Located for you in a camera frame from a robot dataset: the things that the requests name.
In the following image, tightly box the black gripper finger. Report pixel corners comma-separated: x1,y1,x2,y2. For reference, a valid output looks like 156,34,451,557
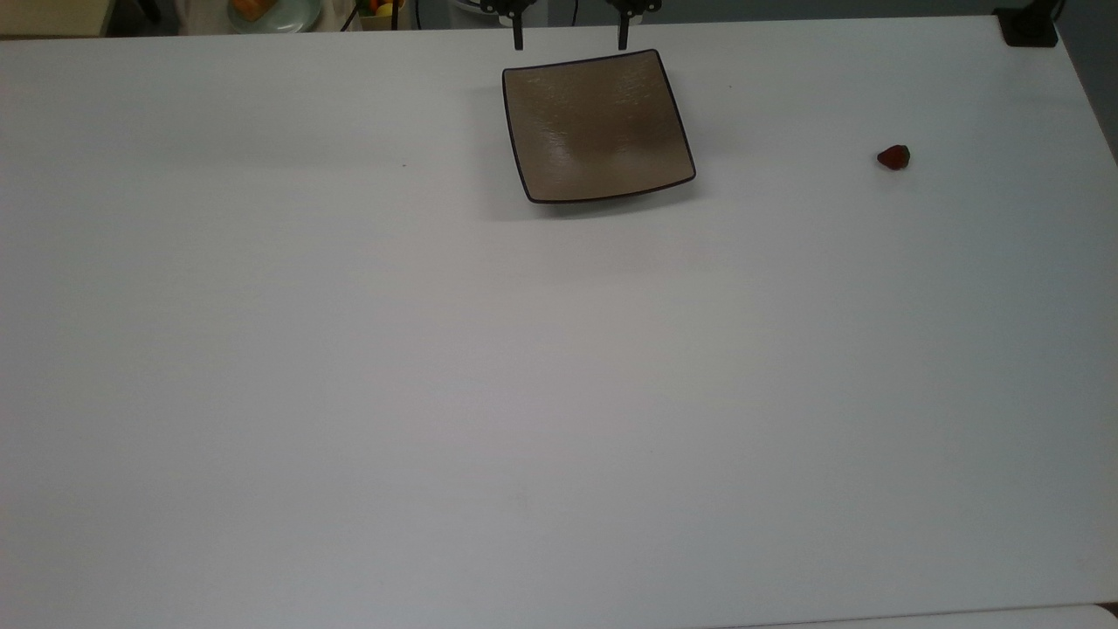
607,0,662,51
480,0,538,51

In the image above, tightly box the black clamp mount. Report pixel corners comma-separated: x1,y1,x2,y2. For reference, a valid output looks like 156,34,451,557
994,7,1059,48

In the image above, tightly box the square brown ceramic plate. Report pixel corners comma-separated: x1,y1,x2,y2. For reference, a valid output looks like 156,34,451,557
501,49,697,205

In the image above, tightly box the box with colourful fruit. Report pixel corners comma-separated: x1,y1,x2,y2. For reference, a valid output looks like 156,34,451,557
359,0,408,31

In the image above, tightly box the pale green bowl with fruit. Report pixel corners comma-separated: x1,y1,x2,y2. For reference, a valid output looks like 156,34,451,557
228,0,323,34

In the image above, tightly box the beige cabinet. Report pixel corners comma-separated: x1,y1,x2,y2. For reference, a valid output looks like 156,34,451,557
0,0,116,38

